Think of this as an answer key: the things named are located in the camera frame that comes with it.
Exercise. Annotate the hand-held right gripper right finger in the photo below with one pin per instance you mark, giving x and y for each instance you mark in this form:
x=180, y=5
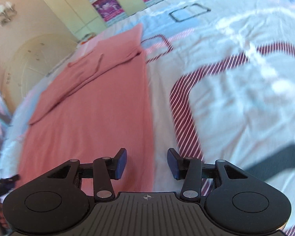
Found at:
x=173, y=164

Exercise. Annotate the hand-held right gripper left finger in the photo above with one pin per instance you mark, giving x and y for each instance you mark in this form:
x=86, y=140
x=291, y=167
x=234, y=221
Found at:
x=120, y=164

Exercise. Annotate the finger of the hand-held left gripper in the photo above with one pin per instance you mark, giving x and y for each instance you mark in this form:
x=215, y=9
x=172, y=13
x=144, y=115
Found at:
x=1, y=184

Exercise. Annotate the pink sweater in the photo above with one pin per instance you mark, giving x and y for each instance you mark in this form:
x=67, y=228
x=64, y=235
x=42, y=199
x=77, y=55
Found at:
x=88, y=115

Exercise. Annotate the bed with patterned sheet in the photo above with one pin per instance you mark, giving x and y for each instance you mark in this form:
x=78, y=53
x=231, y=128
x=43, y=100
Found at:
x=236, y=103

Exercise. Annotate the cream headboard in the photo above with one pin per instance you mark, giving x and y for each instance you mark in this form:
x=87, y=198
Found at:
x=32, y=61

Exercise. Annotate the cream wardrobe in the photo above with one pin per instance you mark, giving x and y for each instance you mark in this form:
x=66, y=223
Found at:
x=64, y=2

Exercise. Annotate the wall lamp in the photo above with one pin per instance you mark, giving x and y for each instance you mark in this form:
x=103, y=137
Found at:
x=6, y=12

